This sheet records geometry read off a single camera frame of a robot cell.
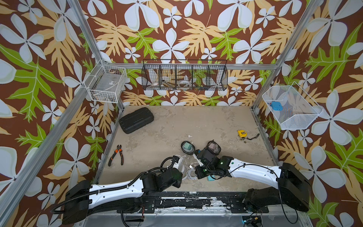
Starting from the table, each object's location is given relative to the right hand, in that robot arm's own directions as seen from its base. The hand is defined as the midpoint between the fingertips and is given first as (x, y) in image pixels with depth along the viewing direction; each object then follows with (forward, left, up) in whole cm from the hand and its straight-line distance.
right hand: (193, 172), depth 81 cm
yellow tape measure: (+29, -38, -3) cm, 48 cm away
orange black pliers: (+17, +50, -4) cm, 53 cm away
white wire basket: (+44, +54, +30) cm, 76 cm away
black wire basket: (+58, +5, +28) cm, 65 cm away
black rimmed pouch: (+18, -15, -2) cm, 23 cm away
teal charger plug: (-6, -8, +9) cm, 13 cm away
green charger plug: (+19, +3, -3) cm, 19 cm away
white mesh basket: (+30, -59, +23) cm, 70 cm away
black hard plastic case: (+39, +41, +2) cm, 56 cm away
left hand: (-1, +6, +3) cm, 7 cm away
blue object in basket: (+33, -52, +21) cm, 65 cm away
